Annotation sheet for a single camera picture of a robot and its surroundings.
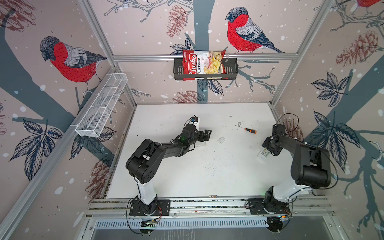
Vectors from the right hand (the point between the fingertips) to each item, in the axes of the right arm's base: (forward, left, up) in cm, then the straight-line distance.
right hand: (267, 147), depth 94 cm
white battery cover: (+4, +30, +1) cm, 30 cm away
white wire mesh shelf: (+3, +97, +34) cm, 103 cm away
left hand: (+4, +40, +12) cm, 42 cm away
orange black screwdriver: (+13, +8, +1) cm, 15 cm away
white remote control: (-6, +43, +13) cm, 46 cm away
